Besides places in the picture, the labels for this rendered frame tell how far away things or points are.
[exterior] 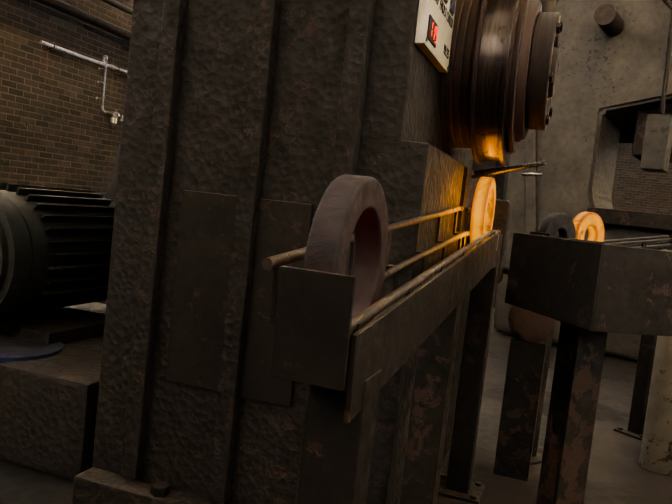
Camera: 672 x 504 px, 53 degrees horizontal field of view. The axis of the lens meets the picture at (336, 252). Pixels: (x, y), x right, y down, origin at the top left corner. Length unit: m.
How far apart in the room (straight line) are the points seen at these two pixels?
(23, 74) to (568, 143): 6.51
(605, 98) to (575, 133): 0.26
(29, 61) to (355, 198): 8.53
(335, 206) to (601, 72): 3.95
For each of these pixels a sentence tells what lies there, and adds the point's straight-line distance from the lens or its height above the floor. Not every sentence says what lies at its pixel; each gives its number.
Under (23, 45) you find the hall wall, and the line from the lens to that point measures 9.06.
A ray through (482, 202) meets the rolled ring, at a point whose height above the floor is 0.78.
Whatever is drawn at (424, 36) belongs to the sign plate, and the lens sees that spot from 1.38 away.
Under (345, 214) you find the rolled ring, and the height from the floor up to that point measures 0.73.
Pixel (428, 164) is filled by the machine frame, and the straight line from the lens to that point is 1.33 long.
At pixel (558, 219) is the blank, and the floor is 0.76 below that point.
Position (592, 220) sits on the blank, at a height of 0.77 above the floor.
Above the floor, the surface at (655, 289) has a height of 0.66.
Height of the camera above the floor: 0.74
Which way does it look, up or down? 4 degrees down
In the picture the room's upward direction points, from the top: 6 degrees clockwise
